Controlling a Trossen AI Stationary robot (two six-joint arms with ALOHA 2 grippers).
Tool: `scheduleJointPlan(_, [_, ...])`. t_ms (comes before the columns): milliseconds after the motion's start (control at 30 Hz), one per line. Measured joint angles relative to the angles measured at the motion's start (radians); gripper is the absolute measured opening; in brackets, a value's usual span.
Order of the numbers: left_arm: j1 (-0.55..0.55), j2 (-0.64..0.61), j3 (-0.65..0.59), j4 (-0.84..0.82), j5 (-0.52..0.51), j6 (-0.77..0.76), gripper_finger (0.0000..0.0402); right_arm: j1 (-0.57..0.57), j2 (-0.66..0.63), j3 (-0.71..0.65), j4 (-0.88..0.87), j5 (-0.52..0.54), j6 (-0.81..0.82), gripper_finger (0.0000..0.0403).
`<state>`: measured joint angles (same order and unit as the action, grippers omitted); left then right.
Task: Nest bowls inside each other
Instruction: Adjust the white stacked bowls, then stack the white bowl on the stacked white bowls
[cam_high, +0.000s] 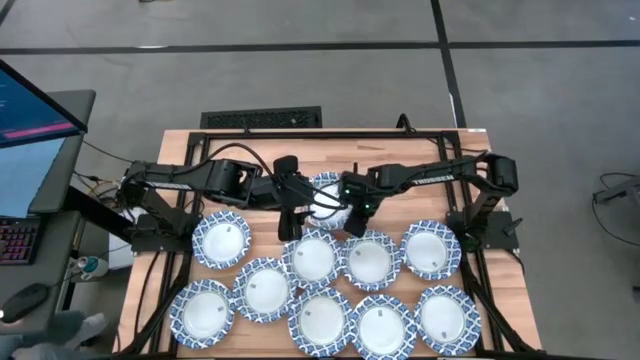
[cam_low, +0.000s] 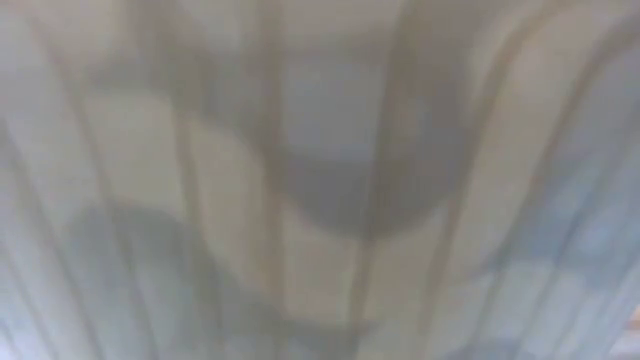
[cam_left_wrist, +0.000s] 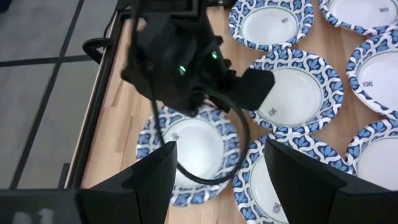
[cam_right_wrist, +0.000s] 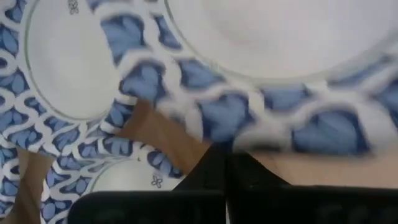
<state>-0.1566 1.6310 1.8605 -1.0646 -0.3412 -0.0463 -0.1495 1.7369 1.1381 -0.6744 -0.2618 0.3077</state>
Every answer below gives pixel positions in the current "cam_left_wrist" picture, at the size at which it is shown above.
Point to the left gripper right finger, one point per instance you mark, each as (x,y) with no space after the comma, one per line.
(311,193)

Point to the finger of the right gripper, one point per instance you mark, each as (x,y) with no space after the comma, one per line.
(135,79)
(255,90)

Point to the blue patterned paper bowl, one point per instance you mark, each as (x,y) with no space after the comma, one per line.
(379,74)
(357,14)
(379,158)
(253,189)
(298,99)
(199,146)
(267,26)

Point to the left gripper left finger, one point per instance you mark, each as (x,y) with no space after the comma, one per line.
(140,193)

